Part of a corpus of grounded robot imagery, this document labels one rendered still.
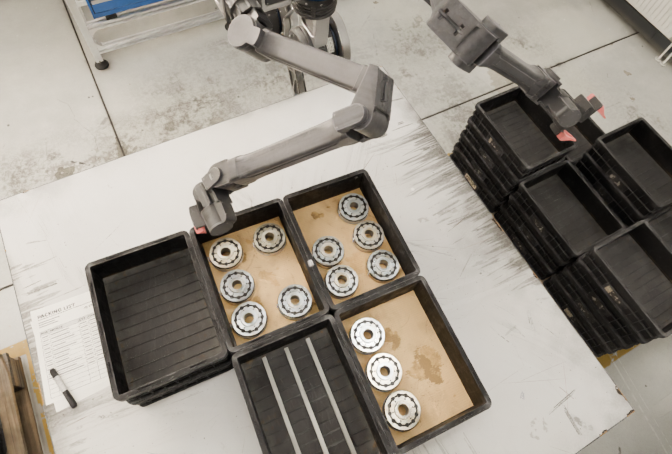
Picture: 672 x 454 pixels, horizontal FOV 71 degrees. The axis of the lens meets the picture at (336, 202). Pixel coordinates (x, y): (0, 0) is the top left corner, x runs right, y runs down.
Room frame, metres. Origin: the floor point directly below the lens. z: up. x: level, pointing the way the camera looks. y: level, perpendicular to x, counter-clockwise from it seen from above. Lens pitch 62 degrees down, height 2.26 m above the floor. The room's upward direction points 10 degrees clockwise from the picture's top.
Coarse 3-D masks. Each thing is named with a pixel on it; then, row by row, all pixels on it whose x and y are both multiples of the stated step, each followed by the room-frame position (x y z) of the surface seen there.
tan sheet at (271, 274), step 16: (256, 224) 0.63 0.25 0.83; (240, 240) 0.56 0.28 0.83; (288, 240) 0.59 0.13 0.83; (208, 256) 0.49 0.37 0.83; (256, 256) 0.52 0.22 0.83; (272, 256) 0.53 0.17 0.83; (288, 256) 0.54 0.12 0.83; (224, 272) 0.45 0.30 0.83; (256, 272) 0.47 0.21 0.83; (272, 272) 0.48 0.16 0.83; (288, 272) 0.49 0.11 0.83; (256, 288) 0.42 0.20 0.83; (272, 288) 0.43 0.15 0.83; (224, 304) 0.35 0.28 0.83; (272, 304) 0.38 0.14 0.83; (272, 320) 0.33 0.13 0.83; (288, 320) 0.34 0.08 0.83
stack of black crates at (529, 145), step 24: (504, 96) 1.62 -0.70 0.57; (480, 120) 1.48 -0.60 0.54; (504, 120) 1.54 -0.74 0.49; (528, 120) 1.57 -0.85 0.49; (456, 144) 1.52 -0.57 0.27; (480, 144) 1.43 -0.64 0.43; (504, 144) 1.33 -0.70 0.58; (528, 144) 1.43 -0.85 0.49; (552, 144) 1.45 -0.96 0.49; (576, 144) 1.39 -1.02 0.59; (480, 168) 1.37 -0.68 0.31; (504, 168) 1.28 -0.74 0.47; (528, 168) 1.21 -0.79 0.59; (480, 192) 1.30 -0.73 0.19; (504, 192) 1.22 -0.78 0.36
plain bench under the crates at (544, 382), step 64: (256, 128) 1.10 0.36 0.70; (64, 192) 0.68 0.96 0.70; (128, 192) 0.72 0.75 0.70; (192, 192) 0.77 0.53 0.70; (256, 192) 0.81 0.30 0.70; (384, 192) 0.91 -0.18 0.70; (448, 192) 0.96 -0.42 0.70; (64, 256) 0.45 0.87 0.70; (448, 256) 0.69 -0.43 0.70; (512, 256) 0.74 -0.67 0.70; (448, 320) 0.46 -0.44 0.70; (512, 320) 0.50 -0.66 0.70; (512, 384) 0.29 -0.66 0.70; (576, 384) 0.33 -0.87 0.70; (64, 448) -0.09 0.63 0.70; (128, 448) -0.07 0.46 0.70; (192, 448) -0.04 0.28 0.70; (256, 448) -0.01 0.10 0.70; (448, 448) 0.08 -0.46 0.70; (512, 448) 0.11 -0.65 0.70; (576, 448) 0.14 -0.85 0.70
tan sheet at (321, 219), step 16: (352, 192) 0.81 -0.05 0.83; (304, 208) 0.72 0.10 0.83; (320, 208) 0.73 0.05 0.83; (336, 208) 0.74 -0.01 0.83; (352, 208) 0.75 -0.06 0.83; (304, 224) 0.66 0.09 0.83; (320, 224) 0.67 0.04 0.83; (336, 224) 0.68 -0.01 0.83; (352, 224) 0.69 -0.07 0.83; (384, 240) 0.65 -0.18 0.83; (352, 256) 0.58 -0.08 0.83; (368, 256) 0.59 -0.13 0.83; (320, 272) 0.50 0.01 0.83; (400, 272) 0.55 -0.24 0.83; (368, 288) 0.48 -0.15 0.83
